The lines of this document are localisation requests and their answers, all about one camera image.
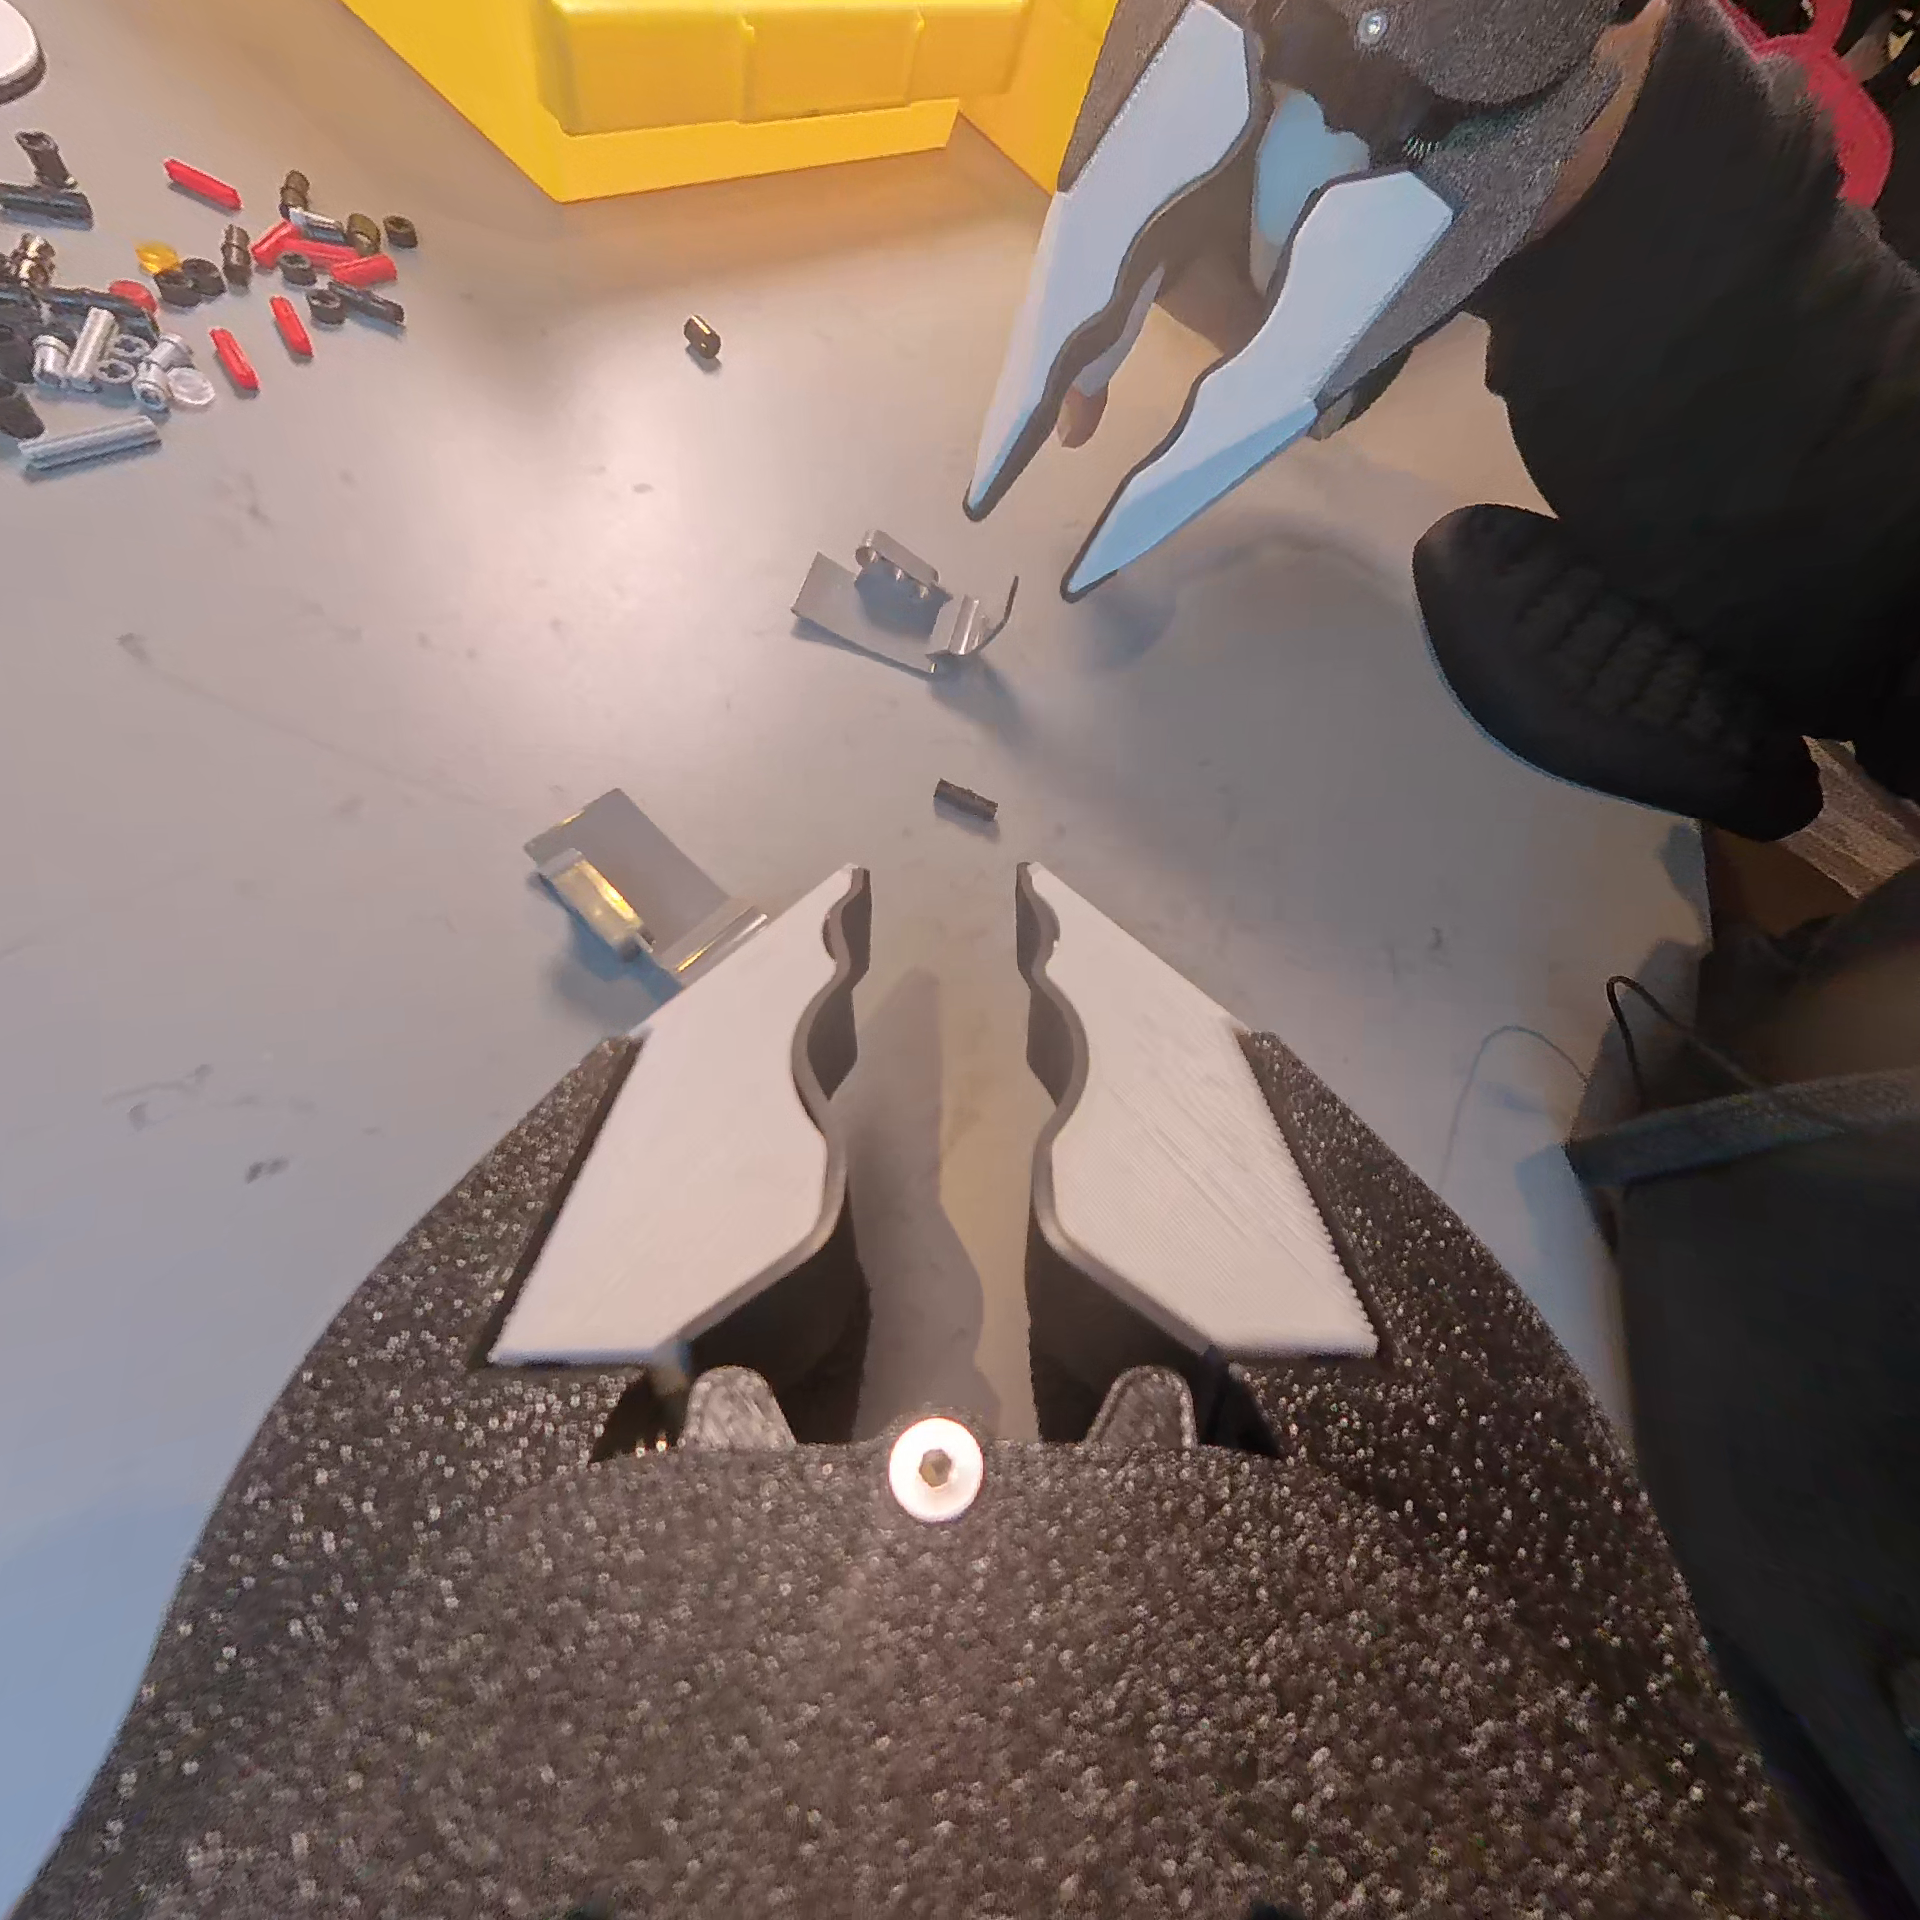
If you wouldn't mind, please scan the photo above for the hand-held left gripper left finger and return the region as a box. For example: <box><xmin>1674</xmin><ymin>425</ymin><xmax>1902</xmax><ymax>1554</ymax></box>
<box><xmin>486</xmin><ymin>863</ymin><xmax>876</xmax><ymax>1370</ymax></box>

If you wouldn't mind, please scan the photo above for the yellow plastic parts bin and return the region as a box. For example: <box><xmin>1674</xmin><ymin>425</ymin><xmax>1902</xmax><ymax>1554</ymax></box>
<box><xmin>342</xmin><ymin>0</ymin><xmax>1040</xmax><ymax>206</ymax></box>

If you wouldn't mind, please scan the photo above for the person's right forearm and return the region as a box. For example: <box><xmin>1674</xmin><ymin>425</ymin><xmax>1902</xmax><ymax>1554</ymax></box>
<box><xmin>1477</xmin><ymin>0</ymin><xmax>1920</xmax><ymax>811</ymax></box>

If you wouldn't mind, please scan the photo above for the pile of small brick pins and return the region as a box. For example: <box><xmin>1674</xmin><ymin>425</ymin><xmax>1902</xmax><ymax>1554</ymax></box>
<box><xmin>0</xmin><ymin>128</ymin><xmax>422</xmax><ymax>473</ymax></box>

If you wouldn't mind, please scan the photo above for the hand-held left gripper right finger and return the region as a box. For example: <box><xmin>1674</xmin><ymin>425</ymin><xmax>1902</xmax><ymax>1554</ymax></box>
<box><xmin>1014</xmin><ymin>863</ymin><xmax>1379</xmax><ymax>1364</ymax></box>

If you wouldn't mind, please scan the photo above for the red plastic canister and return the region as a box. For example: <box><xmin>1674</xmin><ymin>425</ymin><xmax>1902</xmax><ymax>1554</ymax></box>
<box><xmin>1725</xmin><ymin>0</ymin><xmax>1898</xmax><ymax>209</ymax></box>

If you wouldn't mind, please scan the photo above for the grey desk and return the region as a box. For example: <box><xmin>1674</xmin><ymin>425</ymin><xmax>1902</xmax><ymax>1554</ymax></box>
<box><xmin>0</xmin><ymin>0</ymin><xmax>1718</xmax><ymax>1847</ymax></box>

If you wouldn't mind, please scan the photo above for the grey curved brick panel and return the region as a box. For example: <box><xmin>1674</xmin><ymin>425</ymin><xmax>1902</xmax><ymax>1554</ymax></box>
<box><xmin>522</xmin><ymin>787</ymin><xmax>774</xmax><ymax>991</ymax></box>
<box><xmin>790</xmin><ymin>528</ymin><xmax>1022</xmax><ymax>682</ymax></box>

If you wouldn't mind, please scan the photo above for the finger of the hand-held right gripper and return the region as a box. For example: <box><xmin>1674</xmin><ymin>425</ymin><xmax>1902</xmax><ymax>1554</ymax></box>
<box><xmin>965</xmin><ymin>0</ymin><xmax>1269</xmax><ymax>524</ymax></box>
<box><xmin>1058</xmin><ymin>167</ymin><xmax>1456</xmax><ymax>606</ymax></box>

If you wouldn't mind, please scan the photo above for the person's black hoodie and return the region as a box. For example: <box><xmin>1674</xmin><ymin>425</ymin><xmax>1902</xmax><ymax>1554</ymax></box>
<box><xmin>1568</xmin><ymin>839</ymin><xmax>1920</xmax><ymax>1920</ymax></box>

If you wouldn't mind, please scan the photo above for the black cord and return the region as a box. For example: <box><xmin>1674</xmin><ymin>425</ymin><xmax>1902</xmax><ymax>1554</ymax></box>
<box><xmin>1605</xmin><ymin>972</ymin><xmax>1765</xmax><ymax>1098</ymax></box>

